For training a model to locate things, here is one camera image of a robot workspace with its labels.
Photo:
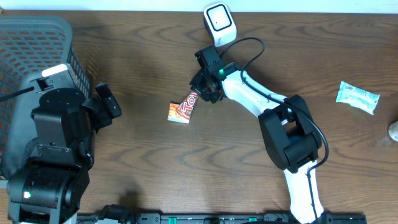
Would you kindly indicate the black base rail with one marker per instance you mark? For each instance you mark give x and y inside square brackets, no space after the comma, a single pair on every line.
[121,215]

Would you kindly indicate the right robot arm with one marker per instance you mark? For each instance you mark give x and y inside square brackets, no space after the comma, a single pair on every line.
[290,136]

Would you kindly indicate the white barcode scanner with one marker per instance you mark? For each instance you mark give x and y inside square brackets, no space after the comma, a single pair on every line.
[220,24]

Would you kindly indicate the green lid jar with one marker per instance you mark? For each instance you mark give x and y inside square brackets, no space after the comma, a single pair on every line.
[393,131]

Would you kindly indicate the teal snack packet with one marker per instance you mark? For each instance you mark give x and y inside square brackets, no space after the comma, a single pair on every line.
[357,97]

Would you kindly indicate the grey plastic mesh basket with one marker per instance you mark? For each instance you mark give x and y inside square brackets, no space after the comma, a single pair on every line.
[30,45]

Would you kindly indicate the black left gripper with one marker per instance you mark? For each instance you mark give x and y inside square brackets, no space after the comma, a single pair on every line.
[100,117]

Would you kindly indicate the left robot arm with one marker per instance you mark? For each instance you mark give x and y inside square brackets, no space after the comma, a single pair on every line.
[50,149]

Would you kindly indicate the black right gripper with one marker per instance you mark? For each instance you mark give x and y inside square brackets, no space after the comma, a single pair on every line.
[193,83]

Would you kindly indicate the orange tissue packet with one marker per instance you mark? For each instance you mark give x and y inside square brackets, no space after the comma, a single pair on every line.
[174,115]

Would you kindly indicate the red Top chocolate bar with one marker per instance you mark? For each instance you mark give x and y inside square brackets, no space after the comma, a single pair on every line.
[185,109]

